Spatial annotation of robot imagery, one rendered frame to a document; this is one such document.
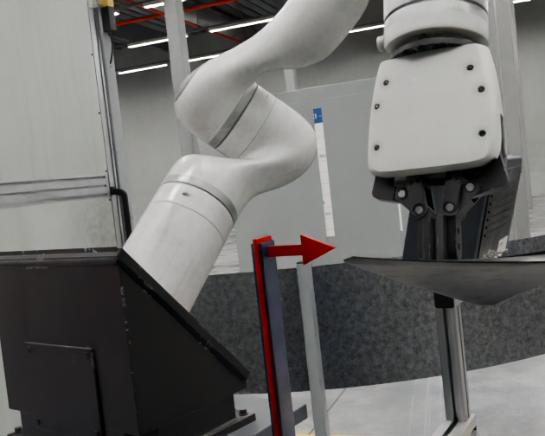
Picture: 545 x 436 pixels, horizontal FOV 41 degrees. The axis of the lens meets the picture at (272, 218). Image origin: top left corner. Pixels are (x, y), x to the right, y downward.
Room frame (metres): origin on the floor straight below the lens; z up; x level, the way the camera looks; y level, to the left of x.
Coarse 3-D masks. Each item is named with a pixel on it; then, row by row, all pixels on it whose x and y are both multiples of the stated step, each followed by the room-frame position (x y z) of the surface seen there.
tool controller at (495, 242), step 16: (512, 160) 1.19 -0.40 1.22; (512, 176) 1.19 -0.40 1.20; (496, 192) 1.10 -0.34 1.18; (512, 192) 1.22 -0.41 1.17; (480, 208) 1.05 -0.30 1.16; (496, 208) 1.11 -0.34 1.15; (512, 208) 1.25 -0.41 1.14; (416, 224) 1.10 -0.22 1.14; (464, 224) 1.06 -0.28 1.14; (480, 224) 1.06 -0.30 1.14; (496, 224) 1.13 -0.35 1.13; (416, 240) 1.10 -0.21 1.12; (464, 240) 1.06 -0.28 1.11; (480, 240) 1.07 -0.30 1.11; (496, 240) 1.17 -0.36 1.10; (416, 256) 1.10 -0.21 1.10; (464, 256) 1.06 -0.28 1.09; (480, 256) 1.08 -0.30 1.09; (496, 256) 1.09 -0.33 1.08
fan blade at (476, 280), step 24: (360, 264) 0.48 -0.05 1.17; (384, 264) 0.46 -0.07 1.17; (408, 264) 0.46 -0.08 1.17; (432, 264) 0.45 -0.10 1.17; (456, 264) 0.44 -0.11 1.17; (480, 264) 0.44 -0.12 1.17; (504, 264) 0.43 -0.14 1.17; (528, 264) 0.43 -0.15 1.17; (432, 288) 0.59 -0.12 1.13; (456, 288) 0.59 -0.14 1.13; (480, 288) 0.59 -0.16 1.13; (504, 288) 0.59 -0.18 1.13; (528, 288) 0.60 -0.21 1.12
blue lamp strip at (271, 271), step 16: (272, 240) 0.58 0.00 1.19; (272, 272) 0.57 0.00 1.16; (272, 288) 0.57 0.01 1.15; (272, 304) 0.57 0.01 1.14; (272, 320) 0.56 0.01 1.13; (272, 336) 0.56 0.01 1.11; (272, 352) 0.56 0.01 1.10; (272, 368) 0.56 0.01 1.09; (288, 384) 0.58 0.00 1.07; (288, 400) 0.57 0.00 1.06; (288, 416) 0.57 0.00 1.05; (288, 432) 0.57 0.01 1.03
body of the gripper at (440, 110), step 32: (384, 64) 0.59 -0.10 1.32; (416, 64) 0.57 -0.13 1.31; (448, 64) 0.56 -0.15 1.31; (480, 64) 0.55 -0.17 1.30; (384, 96) 0.58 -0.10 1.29; (416, 96) 0.56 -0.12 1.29; (448, 96) 0.55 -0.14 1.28; (480, 96) 0.54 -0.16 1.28; (384, 128) 0.57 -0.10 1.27; (416, 128) 0.56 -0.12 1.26; (448, 128) 0.54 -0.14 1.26; (480, 128) 0.53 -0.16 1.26; (384, 160) 0.56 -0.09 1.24; (416, 160) 0.55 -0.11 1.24; (448, 160) 0.54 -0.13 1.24; (480, 160) 0.53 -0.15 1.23
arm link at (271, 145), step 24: (264, 96) 1.10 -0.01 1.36; (240, 120) 1.07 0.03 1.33; (264, 120) 1.08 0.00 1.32; (288, 120) 1.10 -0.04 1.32; (240, 144) 1.09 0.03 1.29; (264, 144) 1.08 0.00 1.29; (288, 144) 1.08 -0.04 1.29; (312, 144) 1.11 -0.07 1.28; (192, 168) 1.01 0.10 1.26; (216, 168) 1.01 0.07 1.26; (240, 168) 1.03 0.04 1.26; (264, 168) 1.05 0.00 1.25; (288, 168) 1.08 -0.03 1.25; (216, 192) 0.99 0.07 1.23; (240, 192) 1.03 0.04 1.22; (264, 192) 1.12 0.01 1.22
